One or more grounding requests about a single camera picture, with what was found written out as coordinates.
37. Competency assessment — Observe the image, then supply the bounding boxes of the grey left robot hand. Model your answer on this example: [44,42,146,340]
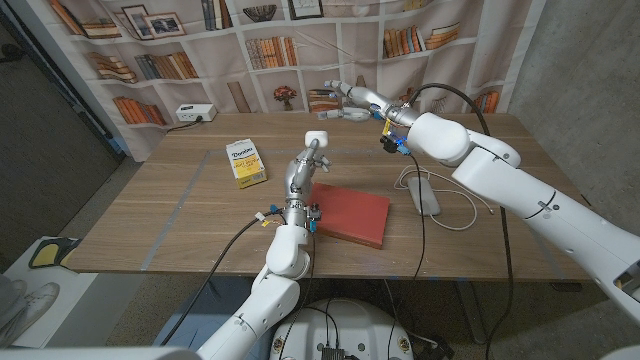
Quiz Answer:
[283,138,333,207]

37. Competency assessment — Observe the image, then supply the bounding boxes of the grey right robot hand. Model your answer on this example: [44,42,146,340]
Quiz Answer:
[317,79,420,129]

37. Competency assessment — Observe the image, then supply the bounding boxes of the white AirPods case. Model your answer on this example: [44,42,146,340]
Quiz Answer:
[304,130,330,149]

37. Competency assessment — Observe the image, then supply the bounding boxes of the red notebook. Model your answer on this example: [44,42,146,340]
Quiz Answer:
[305,181,391,250]

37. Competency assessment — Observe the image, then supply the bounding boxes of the yellow brown sugar box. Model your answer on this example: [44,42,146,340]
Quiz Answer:
[225,138,268,190]

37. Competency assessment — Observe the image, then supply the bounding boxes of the white oblong charger block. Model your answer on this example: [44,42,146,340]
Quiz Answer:
[407,176,443,218]

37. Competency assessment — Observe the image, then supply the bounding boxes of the white power strip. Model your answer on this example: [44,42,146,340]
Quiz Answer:
[175,103,218,123]

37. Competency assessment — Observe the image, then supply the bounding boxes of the printed bookshelf backdrop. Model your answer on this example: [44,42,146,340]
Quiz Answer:
[7,0,549,164]

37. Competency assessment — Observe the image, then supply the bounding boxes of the grey tape outline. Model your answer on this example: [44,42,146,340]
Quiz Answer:
[141,147,501,272]

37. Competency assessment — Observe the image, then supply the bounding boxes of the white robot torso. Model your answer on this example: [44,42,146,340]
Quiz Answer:
[269,298,415,360]

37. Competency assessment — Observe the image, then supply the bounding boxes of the yellow and black pad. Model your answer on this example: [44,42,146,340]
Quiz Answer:
[28,236,82,270]

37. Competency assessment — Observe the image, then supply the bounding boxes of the white floor sheet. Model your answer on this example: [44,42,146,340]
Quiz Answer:
[0,235,100,350]

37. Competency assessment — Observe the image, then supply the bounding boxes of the white sneaker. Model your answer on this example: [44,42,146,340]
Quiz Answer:
[0,282,61,347]
[0,278,29,314]

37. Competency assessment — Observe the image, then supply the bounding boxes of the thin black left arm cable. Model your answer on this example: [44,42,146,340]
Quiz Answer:
[277,232,317,360]

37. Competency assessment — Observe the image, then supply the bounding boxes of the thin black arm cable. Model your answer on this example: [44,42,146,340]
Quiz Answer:
[277,232,317,360]
[383,152,428,360]

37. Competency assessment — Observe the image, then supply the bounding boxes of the black power strip cord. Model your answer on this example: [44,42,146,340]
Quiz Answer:
[164,115,204,134]

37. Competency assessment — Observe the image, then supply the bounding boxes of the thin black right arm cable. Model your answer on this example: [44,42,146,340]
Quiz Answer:
[383,152,428,360]

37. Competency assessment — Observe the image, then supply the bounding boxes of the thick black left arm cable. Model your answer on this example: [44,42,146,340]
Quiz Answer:
[158,209,289,347]

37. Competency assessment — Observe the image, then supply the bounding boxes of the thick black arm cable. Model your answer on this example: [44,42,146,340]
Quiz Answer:
[158,209,289,347]
[405,82,515,360]

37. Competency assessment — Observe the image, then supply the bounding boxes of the white USB cable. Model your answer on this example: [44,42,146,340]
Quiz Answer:
[393,164,496,233]

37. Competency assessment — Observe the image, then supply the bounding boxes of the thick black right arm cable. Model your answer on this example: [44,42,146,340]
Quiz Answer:
[405,82,515,360]

